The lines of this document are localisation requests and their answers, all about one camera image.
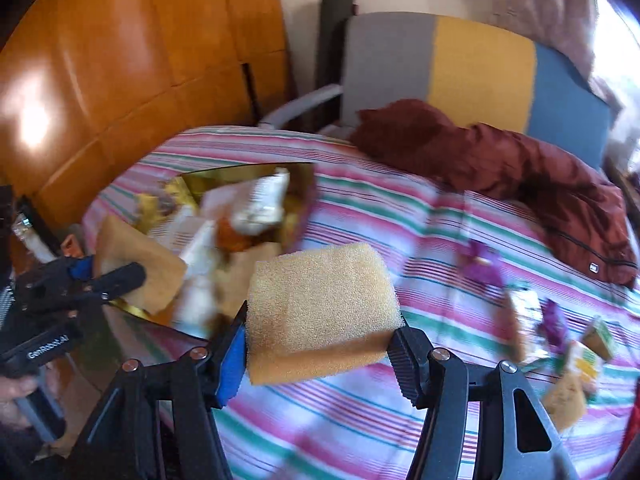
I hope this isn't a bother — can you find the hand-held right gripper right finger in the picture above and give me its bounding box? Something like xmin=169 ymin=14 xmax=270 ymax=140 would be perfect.
xmin=388 ymin=327 xmax=582 ymax=480

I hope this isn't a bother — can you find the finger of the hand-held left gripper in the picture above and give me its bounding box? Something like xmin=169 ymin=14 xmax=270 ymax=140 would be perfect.
xmin=91 ymin=262 xmax=147 ymax=304
xmin=49 ymin=255 xmax=97 ymax=282

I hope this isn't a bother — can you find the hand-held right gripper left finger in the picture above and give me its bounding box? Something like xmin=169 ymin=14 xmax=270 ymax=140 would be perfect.
xmin=70 ymin=301 xmax=250 ymax=480

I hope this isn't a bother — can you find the yellow sponge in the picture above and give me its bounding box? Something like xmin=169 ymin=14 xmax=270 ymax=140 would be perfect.
xmin=95 ymin=215 xmax=189 ymax=316
xmin=542 ymin=375 xmax=589 ymax=434
xmin=246 ymin=241 xmax=405 ymax=387

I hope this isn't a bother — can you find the yellow snack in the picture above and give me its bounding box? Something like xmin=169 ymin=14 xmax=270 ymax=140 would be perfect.
xmin=135 ymin=179 xmax=197 ymax=227

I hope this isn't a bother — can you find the purple wrapper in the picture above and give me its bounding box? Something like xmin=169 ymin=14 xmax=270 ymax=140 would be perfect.
xmin=462 ymin=240 xmax=504 ymax=284
xmin=540 ymin=300 xmax=571 ymax=352

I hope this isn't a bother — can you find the orange and white snack packet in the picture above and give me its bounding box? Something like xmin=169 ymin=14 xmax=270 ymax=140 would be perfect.
xmin=215 ymin=167 xmax=292 ymax=252

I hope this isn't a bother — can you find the small yellow and white box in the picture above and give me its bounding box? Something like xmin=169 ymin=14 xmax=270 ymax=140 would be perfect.
xmin=565 ymin=340 xmax=601 ymax=391

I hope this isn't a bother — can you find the maroon box with gold inside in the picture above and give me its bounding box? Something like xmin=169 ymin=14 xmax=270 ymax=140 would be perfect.
xmin=82 ymin=162 xmax=319 ymax=342

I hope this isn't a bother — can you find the small green and white box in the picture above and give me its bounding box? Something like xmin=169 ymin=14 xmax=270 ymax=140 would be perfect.
xmin=580 ymin=315 xmax=616 ymax=361

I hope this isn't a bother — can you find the person's left hand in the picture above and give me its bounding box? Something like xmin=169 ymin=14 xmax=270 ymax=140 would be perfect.
xmin=0 ymin=367 xmax=49 ymax=432

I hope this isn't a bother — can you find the striped bedsheet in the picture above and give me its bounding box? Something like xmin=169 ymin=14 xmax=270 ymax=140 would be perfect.
xmin=82 ymin=127 xmax=640 ymax=480

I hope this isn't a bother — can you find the wooden wardrobe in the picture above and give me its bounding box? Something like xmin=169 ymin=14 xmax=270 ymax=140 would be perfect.
xmin=0 ymin=0 xmax=296 ymax=211

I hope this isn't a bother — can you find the maroon jacket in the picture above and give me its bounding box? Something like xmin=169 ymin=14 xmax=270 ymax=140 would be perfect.
xmin=350 ymin=99 xmax=640 ymax=291

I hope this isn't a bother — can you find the grey yellow blue headboard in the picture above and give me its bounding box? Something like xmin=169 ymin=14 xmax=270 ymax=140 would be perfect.
xmin=340 ymin=12 xmax=614 ymax=171

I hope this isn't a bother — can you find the pink patterned curtain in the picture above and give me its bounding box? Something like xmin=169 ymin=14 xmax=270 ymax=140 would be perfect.
xmin=490 ymin=0 xmax=626 ymax=111

